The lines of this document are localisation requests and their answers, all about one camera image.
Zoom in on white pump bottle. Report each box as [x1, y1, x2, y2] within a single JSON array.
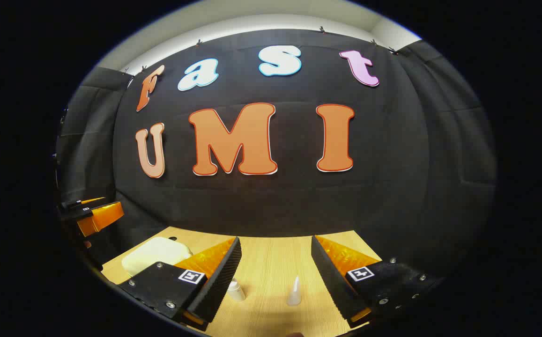
[[226, 277, 247, 302]]

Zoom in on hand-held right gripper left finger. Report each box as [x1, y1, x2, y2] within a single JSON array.
[[118, 236, 243, 332]]

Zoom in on black backdrop cloth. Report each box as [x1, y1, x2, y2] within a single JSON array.
[[56, 29, 498, 281]]

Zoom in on white tube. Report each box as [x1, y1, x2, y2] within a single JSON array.
[[286, 275, 302, 307]]

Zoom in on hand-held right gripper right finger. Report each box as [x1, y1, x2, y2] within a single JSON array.
[[311, 235, 445, 325]]

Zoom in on cream suitcase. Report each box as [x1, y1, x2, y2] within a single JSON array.
[[121, 236, 194, 278]]

